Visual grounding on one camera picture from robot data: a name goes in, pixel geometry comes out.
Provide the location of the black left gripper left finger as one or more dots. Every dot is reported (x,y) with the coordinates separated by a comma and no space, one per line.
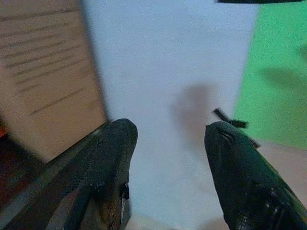
(108,163)

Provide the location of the tall brown cardboard box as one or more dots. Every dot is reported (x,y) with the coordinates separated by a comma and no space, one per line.
(48,72)

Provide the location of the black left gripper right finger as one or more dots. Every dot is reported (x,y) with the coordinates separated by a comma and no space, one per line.
(244,179)

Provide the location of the green wall sheet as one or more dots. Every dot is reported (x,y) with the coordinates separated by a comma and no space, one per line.
(275,48)

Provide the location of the crooked black tape strip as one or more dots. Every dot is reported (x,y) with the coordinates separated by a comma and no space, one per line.
(239,123)

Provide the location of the long black tape strip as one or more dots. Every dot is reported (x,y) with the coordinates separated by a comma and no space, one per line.
(259,1)

